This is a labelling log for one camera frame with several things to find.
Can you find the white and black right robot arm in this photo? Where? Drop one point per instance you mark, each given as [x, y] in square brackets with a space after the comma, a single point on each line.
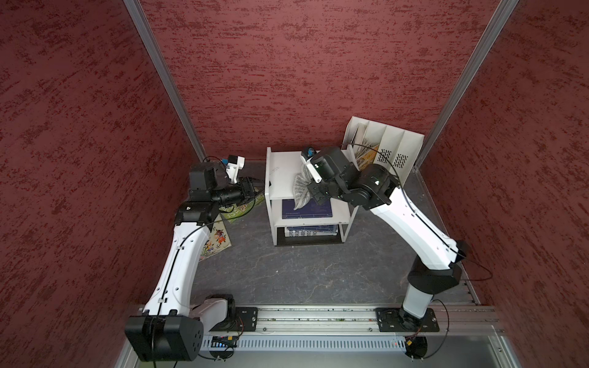
[437, 266]

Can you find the green treehouse paperback book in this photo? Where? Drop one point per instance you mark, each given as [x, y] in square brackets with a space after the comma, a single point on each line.
[241, 211]

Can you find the white blue magazine in holder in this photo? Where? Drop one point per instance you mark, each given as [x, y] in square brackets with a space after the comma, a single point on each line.
[355, 129]

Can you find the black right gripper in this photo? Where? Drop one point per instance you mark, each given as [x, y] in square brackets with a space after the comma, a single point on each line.
[322, 195]

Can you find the grey striped fluffy cloth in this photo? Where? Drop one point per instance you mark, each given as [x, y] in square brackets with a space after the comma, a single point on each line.
[301, 194]

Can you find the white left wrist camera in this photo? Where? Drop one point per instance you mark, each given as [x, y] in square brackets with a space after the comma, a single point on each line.
[232, 166]

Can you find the aluminium mounting rail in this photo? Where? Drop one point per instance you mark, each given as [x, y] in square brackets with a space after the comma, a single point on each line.
[360, 320]

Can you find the left aluminium corner post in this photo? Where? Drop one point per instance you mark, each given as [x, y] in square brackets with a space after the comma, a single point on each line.
[148, 38]

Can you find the navy blue book middle shelf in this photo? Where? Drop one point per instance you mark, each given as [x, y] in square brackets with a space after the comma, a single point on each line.
[311, 210]

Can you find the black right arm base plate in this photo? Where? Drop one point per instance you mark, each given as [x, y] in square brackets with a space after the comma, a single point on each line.
[393, 320]

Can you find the white ventilation grille strip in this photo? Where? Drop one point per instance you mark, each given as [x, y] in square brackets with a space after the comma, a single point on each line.
[306, 344]

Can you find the yellow illustrated book in holder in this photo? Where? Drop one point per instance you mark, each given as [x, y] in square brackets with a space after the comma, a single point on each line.
[365, 155]

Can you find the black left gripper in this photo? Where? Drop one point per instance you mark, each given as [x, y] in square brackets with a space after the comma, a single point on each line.
[245, 185]

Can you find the aluminium corner post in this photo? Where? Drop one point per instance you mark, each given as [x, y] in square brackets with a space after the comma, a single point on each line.
[496, 24]
[148, 38]

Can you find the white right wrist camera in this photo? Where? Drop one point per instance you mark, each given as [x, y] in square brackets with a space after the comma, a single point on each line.
[306, 157]

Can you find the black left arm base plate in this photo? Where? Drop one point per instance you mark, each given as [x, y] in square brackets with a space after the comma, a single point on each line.
[244, 318]

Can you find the right aluminium corner post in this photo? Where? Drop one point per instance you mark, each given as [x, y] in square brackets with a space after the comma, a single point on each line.
[496, 24]

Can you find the white perforated magazine file holder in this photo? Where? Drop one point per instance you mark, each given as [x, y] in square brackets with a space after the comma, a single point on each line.
[398, 148]

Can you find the illustrated children's picture book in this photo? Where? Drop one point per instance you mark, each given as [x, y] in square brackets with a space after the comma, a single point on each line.
[219, 240]

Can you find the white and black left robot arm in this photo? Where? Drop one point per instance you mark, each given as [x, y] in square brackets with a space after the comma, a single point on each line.
[169, 328]

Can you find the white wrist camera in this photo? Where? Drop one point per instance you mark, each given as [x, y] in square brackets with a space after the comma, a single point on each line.
[232, 166]
[306, 157]

